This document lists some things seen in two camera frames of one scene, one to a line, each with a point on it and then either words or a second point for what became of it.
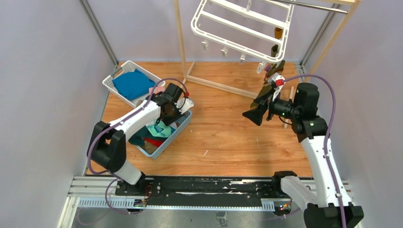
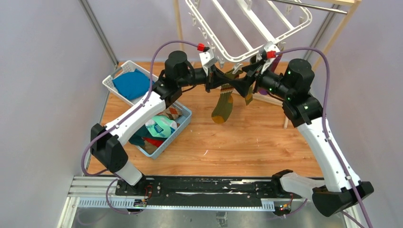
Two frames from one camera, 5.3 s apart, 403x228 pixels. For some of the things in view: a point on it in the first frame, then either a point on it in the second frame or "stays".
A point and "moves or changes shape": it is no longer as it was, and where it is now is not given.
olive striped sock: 278,33 to 249,97
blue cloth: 132,85 stays
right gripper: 256,115 to 243,86
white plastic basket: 127,67 stays
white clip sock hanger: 258,34 moves or changes shape
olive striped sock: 275,68 to 224,104
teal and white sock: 160,129 stays
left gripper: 167,121 to 215,79
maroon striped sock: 267,68 to 273,68
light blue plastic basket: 177,130 stays
